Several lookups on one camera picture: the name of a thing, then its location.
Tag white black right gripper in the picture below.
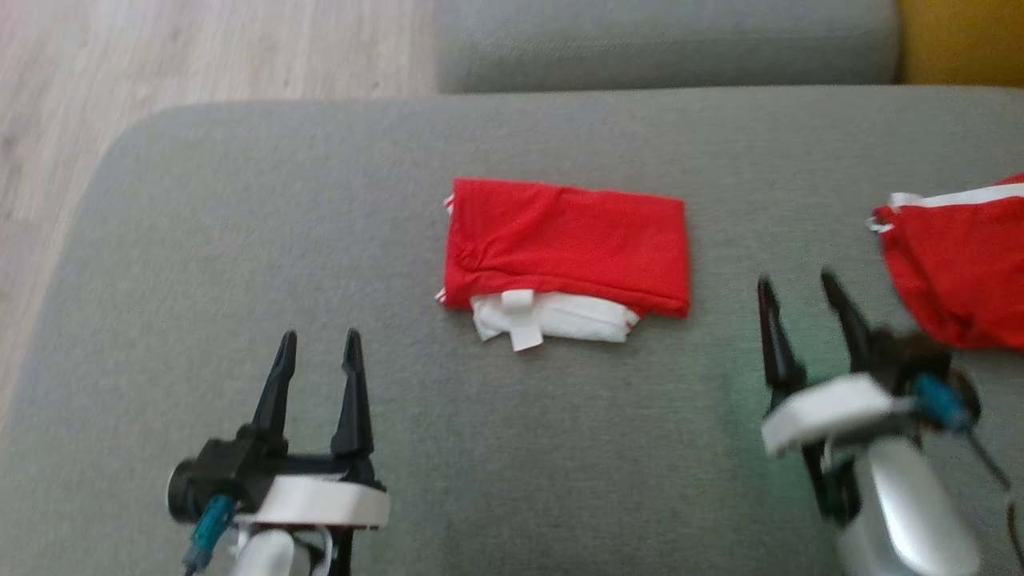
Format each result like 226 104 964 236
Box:
756 270 914 526

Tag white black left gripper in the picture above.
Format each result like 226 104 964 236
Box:
236 328 391 530

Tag red shorts with white band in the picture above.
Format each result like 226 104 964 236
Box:
868 174 1024 351

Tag red white basketball jersey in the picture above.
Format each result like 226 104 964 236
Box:
436 178 690 353

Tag large grey sofa chaise cushion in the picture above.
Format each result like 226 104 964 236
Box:
0 86 1024 576

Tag yellow sofa backrest cushion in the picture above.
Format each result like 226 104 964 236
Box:
896 0 1024 87

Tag grey sofa seat cushion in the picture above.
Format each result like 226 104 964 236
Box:
434 0 901 94

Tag right camera cable teal plug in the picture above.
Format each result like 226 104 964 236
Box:
912 373 1024 569

